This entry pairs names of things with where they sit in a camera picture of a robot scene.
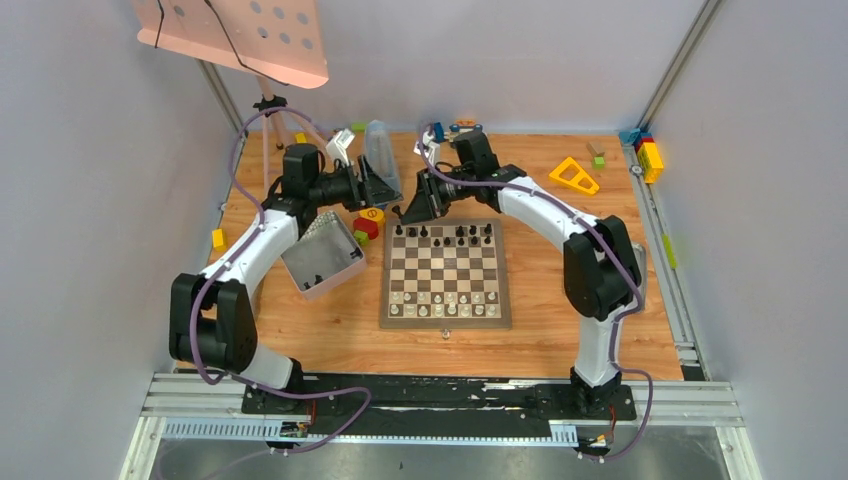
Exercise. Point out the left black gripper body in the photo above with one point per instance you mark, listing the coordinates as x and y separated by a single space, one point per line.
362 188

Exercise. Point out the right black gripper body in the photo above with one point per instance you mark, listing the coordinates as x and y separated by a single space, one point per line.
450 192

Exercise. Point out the wooden chess board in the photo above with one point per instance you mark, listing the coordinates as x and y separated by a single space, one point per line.
447 274

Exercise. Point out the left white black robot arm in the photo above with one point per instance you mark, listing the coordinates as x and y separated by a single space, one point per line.
212 322

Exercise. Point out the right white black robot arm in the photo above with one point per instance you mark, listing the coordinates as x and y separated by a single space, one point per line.
601 274

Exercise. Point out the yellow round sign block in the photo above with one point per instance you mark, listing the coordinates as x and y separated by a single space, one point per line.
374 214

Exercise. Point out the red round block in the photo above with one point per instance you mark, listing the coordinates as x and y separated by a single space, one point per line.
367 226

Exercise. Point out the green small block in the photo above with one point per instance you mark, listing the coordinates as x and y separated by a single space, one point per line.
362 238

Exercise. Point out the blue grey brick block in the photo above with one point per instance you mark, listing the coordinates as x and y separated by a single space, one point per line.
437 132

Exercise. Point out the wooden toy car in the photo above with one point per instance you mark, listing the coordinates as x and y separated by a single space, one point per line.
461 127

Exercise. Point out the yellow triangle shape toy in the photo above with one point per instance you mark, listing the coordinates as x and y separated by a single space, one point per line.
571 174

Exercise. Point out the small yellow cube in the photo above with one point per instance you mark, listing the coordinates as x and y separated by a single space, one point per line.
219 240

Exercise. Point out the green cube near corner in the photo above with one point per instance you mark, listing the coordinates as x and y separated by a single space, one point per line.
598 162

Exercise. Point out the wooden brown block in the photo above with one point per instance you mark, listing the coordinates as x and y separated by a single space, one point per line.
596 149

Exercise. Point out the pink music stand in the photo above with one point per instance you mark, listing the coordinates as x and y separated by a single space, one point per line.
280 41

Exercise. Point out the silver metal tin lid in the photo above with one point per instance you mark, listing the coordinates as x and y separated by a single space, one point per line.
641 260

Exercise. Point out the stacked coloured bricks corner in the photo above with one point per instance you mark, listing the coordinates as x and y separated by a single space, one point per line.
647 153

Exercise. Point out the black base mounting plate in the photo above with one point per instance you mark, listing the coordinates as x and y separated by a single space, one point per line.
433 406

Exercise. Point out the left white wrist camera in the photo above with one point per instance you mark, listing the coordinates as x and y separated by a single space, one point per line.
338 145

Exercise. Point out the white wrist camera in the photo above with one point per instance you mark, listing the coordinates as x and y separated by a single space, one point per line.
427 148
338 145

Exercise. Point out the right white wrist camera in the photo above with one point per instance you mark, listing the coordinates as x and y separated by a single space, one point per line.
427 148

